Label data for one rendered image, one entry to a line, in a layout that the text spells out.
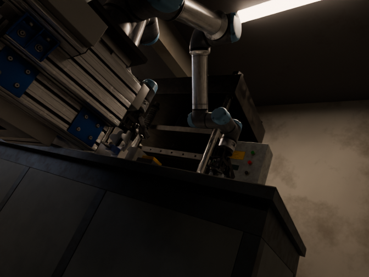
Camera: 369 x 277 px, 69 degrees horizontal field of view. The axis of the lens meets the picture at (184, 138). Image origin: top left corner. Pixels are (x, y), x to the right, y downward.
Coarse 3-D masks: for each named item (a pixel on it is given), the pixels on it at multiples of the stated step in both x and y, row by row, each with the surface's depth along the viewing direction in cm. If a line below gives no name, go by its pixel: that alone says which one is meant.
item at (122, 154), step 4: (104, 144) 107; (108, 144) 111; (108, 148) 109; (112, 148) 108; (116, 148) 110; (120, 148) 111; (112, 152) 109; (116, 152) 110; (120, 152) 111; (124, 152) 112; (112, 156) 112; (116, 156) 110; (120, 156) 111; (124, 156) 112
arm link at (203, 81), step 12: (192, 36) 121; (192, 48) 121; (204, 48) 120; (192, 60) 124; (204, 60) 122; (192, 72) 124; (204, 72) 122; (192, 84) 125; (204, 84) 123; (192, 96) 126; (204, 96) 123; (192, 108) 127; (204, 108) 124; (192, 120) 126; (204, 120) 122
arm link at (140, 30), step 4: (144, 20) 125; (148, 20) 128; (152, 20) 134; (140, 24) 122; (144, 24) 126; (136, 28) 120; (140, 28) 122; (132, 32) 119; (136, 32) 120; (140, 32) 122; (132, 36) 118; (136, 36) 119; (140, 36) 122; (132, 40) 117; (136, 40) 119; (136, 44) 119; (128, 68) 113
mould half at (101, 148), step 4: (100, 144) 130; (100, 148) 128; (104, 148) 126; (128, 148) 118; (132, 148) 117; (136, 148) 116; (96, 152) 128; (100, 152) 126; (104, 152) 125; (108, 152) 123; (128, 152) 117; (132, 152) 116; (136, 152) 115; (140, 152) 117; (128, 156) 116; (132, 156) 114; (136, 156) 115; (140, 156) 117
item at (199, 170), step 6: (228, 96) 213; (228, 102) 211; (228, 108) 210; (108, 132) 261; (216, 132) 199; (108, 138) 261; (210, 138) 197; (216, 138) 198; (210, 144) 195; (204, 150) 195; (210, 150) 193; (204, 156) 191; (204, 162) 189; (198, 168) 188; (204, 168) 188
